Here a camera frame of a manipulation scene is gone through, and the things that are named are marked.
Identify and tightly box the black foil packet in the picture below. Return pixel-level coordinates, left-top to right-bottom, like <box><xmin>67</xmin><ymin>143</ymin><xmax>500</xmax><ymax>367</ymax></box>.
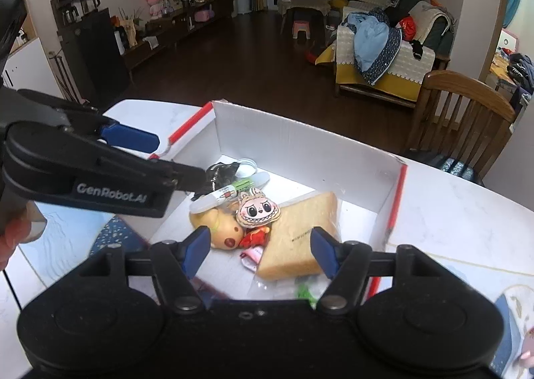
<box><xmin>206</xmin><ymin>162</ymin><xmax>240</xmax><ymax>192</ymax></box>

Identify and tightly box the white green glue pen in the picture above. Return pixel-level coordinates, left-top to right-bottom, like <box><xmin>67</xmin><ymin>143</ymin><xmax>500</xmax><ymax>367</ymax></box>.
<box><xmin>189</xmin><ymin>172</ymin><xmax>270</xmax><ymax>214</ymax></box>

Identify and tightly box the yellow round toy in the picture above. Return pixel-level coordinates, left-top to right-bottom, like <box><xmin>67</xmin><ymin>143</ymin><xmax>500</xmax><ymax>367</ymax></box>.
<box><xmin>189</xmin><ymin>208</ymin><xmax>244</xmax><ymax>250</ymax></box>

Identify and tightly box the round white tin lid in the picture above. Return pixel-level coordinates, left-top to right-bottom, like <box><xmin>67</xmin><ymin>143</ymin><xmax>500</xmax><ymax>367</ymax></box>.
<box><xmin>234</xmin><ymin>158</ymin><xmax>258</xmax><ymax>179</ymax></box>

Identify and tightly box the pink white packet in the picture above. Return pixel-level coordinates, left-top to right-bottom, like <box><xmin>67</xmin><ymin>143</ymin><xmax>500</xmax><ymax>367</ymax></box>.
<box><xmin>240</xmin><ymin>246</ymin><xmax>264</xmax><ymax>273</ymax></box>

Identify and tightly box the monster face charm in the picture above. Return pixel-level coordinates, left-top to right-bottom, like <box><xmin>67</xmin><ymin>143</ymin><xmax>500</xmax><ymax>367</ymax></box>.
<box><xmin>235</xmin><ymin>187</ymin><xmax>281</xmax><ymax>229</ymax></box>

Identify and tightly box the red horse keychain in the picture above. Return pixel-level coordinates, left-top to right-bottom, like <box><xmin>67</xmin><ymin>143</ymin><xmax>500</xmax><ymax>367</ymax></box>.
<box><xmin>239</xmin><ymin>225</ymin><xmax>271</xmax><ymax>249</ymax></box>

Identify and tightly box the person left hand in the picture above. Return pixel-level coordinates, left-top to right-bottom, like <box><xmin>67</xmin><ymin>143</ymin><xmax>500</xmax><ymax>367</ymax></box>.
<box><xmin>0</xmin><ymin>202</ymin><xmax>47</xmax><ymax>270</ymax></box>

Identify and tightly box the red cardboard box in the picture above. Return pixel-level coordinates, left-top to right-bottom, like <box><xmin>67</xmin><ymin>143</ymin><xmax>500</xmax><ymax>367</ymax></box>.
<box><xmin>161</xmin><ymin>102</ymin><xmax>407</xmax><ymax>301</ymax></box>

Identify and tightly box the blue table mat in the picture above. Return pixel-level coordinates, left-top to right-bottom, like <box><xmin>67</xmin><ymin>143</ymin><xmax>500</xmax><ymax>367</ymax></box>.
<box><xmin>22</xmin><ymin>204</ymin><xmax>149</xmax><ymax>286</ymax></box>

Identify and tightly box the dark coffee cabinet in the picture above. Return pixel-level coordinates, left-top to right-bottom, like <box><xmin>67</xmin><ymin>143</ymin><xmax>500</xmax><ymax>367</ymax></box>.
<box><xmin>51</xmin><ymin>0</ymin><xmax>130</xmax><ymax>109</ymax></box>

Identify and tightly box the pink plush toy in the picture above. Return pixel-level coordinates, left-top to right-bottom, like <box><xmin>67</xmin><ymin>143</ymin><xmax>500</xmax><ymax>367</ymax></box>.
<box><xmin>146</xmin><ymin>0</ymin><xmax>163</xmax><ymax>20</ymax></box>

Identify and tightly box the wooden chair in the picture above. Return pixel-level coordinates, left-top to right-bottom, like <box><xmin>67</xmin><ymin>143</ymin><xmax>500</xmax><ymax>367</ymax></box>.
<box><xmin>403</xmin><ymin>70</ymin><xmax>516</xmax><ymax>185</ymax></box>

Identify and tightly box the pink stool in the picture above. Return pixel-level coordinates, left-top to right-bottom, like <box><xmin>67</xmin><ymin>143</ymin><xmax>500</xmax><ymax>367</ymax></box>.
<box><xmin>291</xmin><ymin>20</ymin><xmax>310</xmax><ymax>40</ymax></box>

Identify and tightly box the sofa with clothes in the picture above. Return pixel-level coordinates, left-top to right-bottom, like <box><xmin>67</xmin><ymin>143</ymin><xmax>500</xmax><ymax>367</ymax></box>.
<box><xmin>315</xmin><ymin>0</ymin><xmax>455</xmax><ymax>106</ymax></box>

